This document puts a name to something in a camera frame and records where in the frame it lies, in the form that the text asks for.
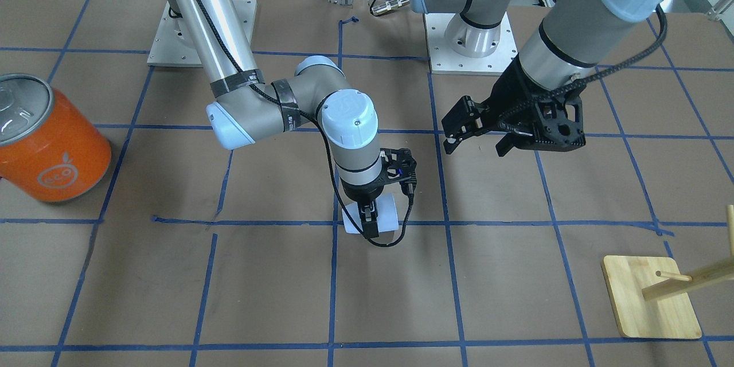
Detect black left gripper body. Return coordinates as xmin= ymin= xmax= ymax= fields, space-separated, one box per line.
xmin=485 ymin=58 xmax=585 ymax=152

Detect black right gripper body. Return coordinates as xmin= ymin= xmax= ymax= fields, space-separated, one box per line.
xmin=341 ymin=148 xmax=417 ymax=202

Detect light blue cup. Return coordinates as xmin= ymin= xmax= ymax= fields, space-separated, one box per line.
xmin=342 ymin=193 xmax=400 ymax=234

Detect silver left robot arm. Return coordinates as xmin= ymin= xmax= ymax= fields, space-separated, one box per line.
xmin=411 ymin=0 xmax=667 ymax=156

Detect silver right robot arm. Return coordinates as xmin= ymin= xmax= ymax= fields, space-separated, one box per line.
xmin=169 ymin=0 xmax=417 ymax=245

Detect wooden cup stand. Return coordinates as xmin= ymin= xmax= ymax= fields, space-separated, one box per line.
xmin=601 ymin=205 xmax=734 ymax=339

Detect silver metal connector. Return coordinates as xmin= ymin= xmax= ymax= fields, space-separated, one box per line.
xmin=370 ymin=0 xmax=411 ymax=17

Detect orange metal can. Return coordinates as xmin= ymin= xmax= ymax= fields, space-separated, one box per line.
xmin=1 ymin=73 xmax=112 ymax=202

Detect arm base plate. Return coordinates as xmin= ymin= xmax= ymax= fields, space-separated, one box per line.
xmin=147 ymin=0 xmax=257 ymax=69
xmin=424 ymin=13 xmax=517 ymax=76

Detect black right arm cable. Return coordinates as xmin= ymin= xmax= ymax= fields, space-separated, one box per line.
xmin=159 ymin=0 xmax=415 ymax=248

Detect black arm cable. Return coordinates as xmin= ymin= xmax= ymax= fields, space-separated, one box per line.
xmin=496 ymin=5 xmax=669 ymax=138
xmin=159 ymin=0 xmax=415 ymax=248

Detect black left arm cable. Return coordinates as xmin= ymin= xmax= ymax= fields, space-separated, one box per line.
xmin=496 ymin=5 xmax=669 ymax=138

